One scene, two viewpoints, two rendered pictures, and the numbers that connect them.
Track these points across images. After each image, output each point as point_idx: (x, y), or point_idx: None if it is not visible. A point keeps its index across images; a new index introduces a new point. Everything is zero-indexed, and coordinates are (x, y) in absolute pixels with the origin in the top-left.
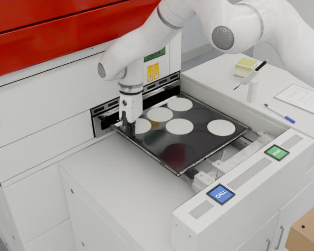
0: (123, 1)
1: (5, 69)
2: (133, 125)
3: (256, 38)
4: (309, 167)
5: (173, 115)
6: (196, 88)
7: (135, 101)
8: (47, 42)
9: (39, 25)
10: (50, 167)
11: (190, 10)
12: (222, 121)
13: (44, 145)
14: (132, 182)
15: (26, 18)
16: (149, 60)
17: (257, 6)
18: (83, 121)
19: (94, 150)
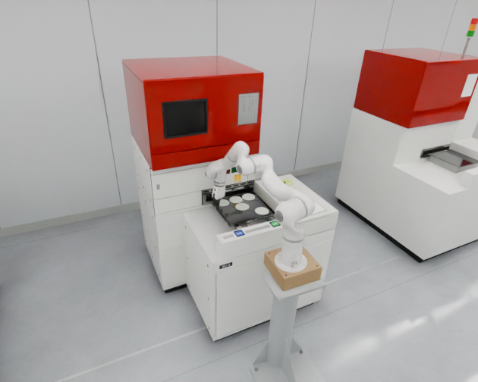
0: (221, 145)
1: (166, 167)
2: (218, 201)
3: (252, 171)
4: None
5: (242, 201)
6: (259, 190)
7: (220, 189)
8: (184, 158)
9: (182, 151)
10: (178, 214)
11: (237, 156)
12: (264, 208)
13: (177, 202)
14: (211, 227)
15: (177, 148)
16: (235, 172)
17: (255, 160)
18: (197, 195)
19: (200, 211)
